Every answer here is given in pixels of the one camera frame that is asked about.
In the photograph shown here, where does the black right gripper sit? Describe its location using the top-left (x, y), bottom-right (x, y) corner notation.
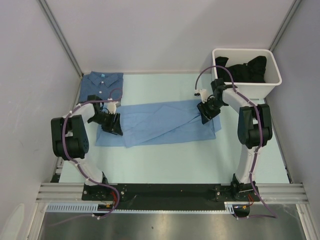
top-left (197, 97), bottom-right (226, 125)

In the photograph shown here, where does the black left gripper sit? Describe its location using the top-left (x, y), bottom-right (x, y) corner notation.
top-left (88, 111), bottom-right (123, 136)

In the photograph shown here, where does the light blue long sleeve shirt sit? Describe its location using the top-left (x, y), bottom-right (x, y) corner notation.
top-left (95, 99), bottom-right (222, 148)

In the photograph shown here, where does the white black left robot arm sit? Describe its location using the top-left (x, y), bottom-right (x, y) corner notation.
top-left (50, 95), bottom-right (123, 200)

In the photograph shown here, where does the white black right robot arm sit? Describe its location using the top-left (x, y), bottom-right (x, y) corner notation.
top-left (194, 78), bottom-right (273, 201)

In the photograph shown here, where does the folded dark blue checked shirt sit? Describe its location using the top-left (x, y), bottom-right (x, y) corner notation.
top-left (78, 71), bottom-right (124, 103)

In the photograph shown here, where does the black shirt in bin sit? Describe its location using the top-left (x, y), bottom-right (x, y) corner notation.
top-left (215, 56), bottom-right (267, 84)

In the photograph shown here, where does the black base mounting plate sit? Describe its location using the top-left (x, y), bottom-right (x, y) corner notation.
top-left (81, 183), bottom-right (260, 211)

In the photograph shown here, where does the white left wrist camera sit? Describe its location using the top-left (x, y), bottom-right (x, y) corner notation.
top-left (107, 98), bottom-right (121, 114)

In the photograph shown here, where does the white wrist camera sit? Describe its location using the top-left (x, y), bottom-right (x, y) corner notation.
top-left (194, 89), bottom-right (209, 103)
top-left (107, 98), bottom-right (121, 114)

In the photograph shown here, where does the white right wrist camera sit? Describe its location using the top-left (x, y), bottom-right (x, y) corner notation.
top-left (194, 89), bottom-right (209, 103)

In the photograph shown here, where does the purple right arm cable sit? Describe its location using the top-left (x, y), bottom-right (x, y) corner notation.
top-left (194, 65), bottom-right (278, 219)

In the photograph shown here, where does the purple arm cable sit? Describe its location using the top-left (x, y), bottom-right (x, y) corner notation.
top-left (194, 65), bottom-right (278, 219)
top-left (49, 87), bottom-right (124, 222)

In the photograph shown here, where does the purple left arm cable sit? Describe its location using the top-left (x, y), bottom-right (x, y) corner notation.
top-left (49, 87), bottom-right (124, 222)

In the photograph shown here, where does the white slotted cable duct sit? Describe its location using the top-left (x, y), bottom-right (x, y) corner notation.
top-left (46, 202), bottom-right (234, 214)

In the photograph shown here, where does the aluminium frame rail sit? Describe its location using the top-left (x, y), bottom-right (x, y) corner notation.
top-left (36, 183), bottom-right (309, 204)

